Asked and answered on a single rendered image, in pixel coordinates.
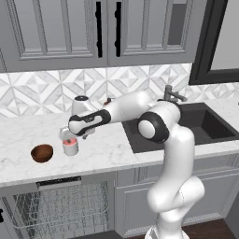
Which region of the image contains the grey dishwasher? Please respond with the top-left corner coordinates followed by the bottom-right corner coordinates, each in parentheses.
top-left (0, 171), bottom-right (118, 239)

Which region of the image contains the white cup with red inside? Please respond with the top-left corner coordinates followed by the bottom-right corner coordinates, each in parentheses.
top-left (62, 137), bottom-right (79, 157)

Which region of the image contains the black window frame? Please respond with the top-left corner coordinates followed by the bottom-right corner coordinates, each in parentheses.
top-left (189, 0), bottom-right (239, 86)

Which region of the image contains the grey sink tap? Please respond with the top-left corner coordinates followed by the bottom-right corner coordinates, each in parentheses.
top-left (163, 84), bottom-right (189, 104)

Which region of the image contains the dark sink basin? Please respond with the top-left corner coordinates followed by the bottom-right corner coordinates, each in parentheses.
top-left (121, 102), bottom-right (239, 154)

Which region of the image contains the grey wall cupboard door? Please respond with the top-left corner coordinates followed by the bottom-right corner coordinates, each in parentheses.
top-left (0, 0), bottom-right (109, 74)
top-left (107, 0), bottom-right (201, 68)

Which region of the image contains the brown bowl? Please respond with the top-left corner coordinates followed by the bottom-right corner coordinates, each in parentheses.
top-left (30, 143), bottom-right (54, 163)

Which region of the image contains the black cupboard handle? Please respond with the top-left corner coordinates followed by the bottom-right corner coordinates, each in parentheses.
top-left (94, 1), bottom-right (104, 59)
top-left (114, 1), bottom-right (122, 58)

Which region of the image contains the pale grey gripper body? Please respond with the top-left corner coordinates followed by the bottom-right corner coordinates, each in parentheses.
top-left (59, 125), bottom-right (77, 142)

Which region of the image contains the white wire dishwasher rack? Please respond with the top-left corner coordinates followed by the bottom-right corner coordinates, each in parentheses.
top-left (11, 181), bottom-right (112, 239)

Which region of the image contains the grey base cupboard door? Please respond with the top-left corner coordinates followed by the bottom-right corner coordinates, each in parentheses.
top-left (115, 173), bottom-right (239, 239)

